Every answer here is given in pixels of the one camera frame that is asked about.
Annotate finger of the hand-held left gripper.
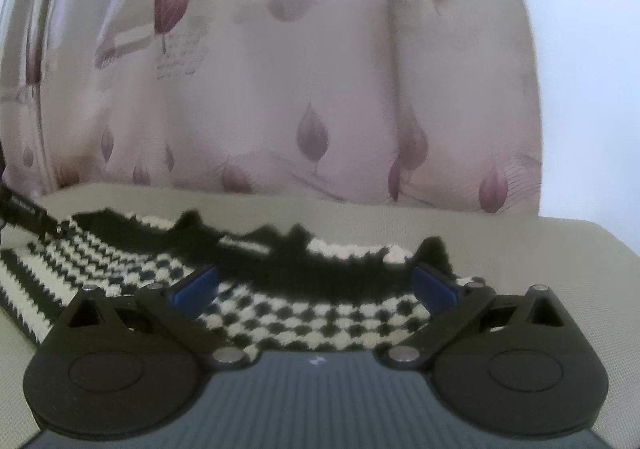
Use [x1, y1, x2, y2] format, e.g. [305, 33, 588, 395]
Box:
[0, 183, 67, 240]

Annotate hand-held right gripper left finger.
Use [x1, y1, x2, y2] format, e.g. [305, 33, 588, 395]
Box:
[50, 265, 252, 371]

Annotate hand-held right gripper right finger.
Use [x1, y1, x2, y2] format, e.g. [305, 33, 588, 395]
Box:
[382, 265, 568, 371]

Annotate black and white knitted sweater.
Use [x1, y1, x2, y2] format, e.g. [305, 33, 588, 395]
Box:
[0, 209, 468, 356]

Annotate leaf print sheer curtain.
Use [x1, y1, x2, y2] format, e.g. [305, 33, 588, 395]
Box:
[0, 0, 547, 218]

